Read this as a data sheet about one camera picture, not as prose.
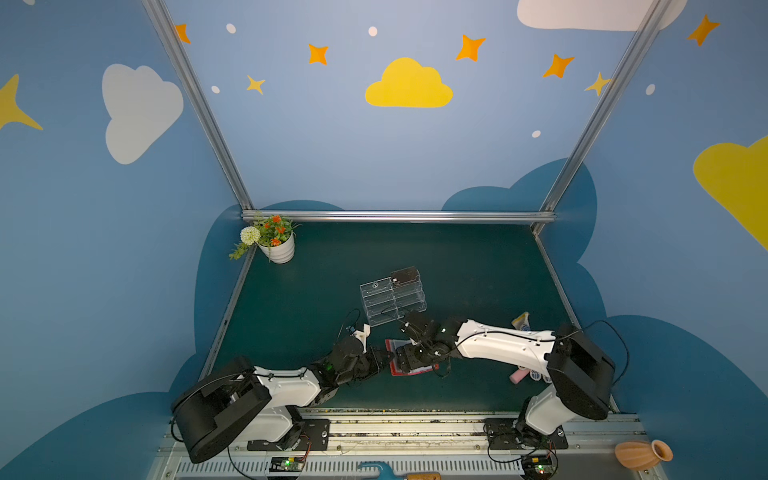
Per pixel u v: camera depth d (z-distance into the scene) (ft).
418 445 2.40
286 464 2.31
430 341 2.08
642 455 2.13
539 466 2.35
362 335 2.65
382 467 2.27
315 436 2.42
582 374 1.45
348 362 2.17
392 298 3.14
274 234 3.28
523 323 3.04
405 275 3.14
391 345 2.51
